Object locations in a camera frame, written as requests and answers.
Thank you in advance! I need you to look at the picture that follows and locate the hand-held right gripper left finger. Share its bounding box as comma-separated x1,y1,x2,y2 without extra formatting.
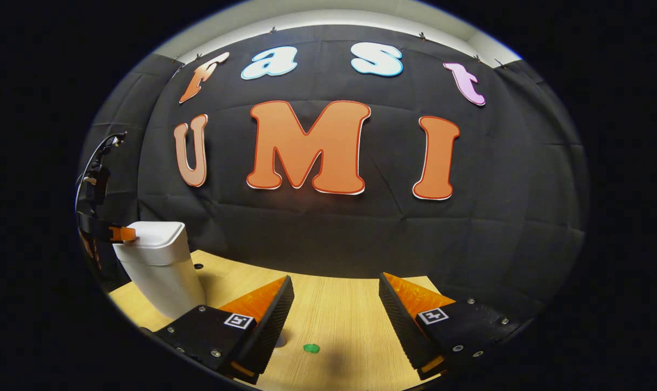
154,275,295,386

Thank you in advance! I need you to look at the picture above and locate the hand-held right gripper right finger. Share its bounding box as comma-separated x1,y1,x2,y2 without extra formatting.
379,272,526,382

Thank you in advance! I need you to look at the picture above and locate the white desktop garbage bin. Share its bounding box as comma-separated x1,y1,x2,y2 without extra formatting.
112,221,207,320

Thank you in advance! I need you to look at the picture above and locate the wooden desktop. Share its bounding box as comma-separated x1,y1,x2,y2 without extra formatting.
107,250,443,391

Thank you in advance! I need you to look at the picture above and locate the black backdrop cloth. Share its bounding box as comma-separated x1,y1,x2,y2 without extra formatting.
78,24,589,321

